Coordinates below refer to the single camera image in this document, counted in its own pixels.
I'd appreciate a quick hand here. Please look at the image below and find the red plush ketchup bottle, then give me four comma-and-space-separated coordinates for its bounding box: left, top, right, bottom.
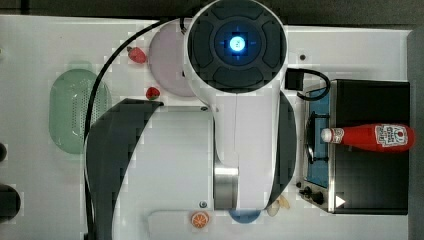
321, 123, 416, 153

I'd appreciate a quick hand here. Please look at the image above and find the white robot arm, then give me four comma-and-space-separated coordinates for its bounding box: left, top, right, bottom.
84, 0, 296, 240

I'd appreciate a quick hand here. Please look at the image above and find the black toaster oven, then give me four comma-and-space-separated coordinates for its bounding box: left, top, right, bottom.
297, 79, 415, 215

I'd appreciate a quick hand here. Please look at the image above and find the small plush strawberry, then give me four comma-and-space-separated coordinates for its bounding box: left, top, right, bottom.
145, 87, 160, 101

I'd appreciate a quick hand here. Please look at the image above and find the lilac round plate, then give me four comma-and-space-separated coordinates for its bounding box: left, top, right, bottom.
148, 20, 195, 97

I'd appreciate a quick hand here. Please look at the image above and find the black power adapter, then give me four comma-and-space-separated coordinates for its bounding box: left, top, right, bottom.
284, 68, 331, 101

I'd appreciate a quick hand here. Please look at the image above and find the orange slice toy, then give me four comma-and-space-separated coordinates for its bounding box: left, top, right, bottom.
191, 211, 210, 229

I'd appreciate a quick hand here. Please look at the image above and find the blue cup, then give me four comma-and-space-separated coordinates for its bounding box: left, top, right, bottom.
229, 210, 261, 224

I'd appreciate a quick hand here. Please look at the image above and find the large plush strawberry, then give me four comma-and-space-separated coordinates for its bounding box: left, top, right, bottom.
127, 46, 147, 64

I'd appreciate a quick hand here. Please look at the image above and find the plush peeled banana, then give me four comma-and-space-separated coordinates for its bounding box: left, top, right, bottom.
266, 195, 290, 217

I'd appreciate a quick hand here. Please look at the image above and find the green perforated colander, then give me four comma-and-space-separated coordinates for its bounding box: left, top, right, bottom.
49, 69, 97, 154

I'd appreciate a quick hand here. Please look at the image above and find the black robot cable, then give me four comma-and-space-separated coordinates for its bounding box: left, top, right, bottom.
83, 16, 174, 240

